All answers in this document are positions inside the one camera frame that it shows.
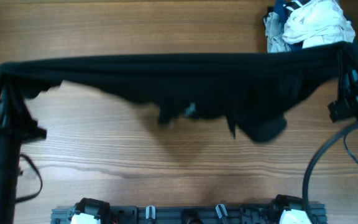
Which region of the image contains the black t-shirt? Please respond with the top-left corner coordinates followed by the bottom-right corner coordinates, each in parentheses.
top-left (0, 42), bottom-right (357, 142)

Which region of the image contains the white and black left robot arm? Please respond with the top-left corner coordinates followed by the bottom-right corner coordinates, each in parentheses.
top-left (0, 91), bottom-right (47, 223)

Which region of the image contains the white crumpled garment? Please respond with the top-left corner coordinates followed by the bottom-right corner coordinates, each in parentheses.
top-left (282, 0), bottom-right (356, 49)

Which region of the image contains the grey crumpled garment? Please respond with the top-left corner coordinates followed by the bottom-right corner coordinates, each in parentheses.
top-left (263, 12), bottom-right (291, 53)

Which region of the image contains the blue folded garment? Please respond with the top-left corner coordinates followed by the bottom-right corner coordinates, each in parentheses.
top-left (273, 0), bottom-right (303, 51)

